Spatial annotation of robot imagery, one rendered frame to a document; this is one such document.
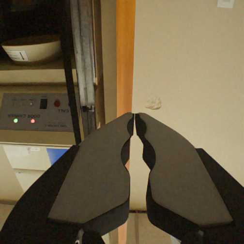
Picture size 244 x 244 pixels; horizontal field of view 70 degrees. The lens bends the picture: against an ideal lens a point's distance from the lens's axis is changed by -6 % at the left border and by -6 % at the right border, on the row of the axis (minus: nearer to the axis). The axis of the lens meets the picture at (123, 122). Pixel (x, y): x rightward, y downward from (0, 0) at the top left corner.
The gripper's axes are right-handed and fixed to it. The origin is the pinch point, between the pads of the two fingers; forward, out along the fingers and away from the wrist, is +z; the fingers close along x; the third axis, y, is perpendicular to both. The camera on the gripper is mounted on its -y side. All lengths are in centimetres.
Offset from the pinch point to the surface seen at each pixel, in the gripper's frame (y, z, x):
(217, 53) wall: 10, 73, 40
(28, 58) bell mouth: 3.9, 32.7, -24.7
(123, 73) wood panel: 4.0, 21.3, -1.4
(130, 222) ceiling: 134, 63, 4
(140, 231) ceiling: 134, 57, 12
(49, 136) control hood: 17.6, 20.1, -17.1
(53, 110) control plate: 13.4, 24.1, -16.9
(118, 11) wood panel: -6.0, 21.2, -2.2
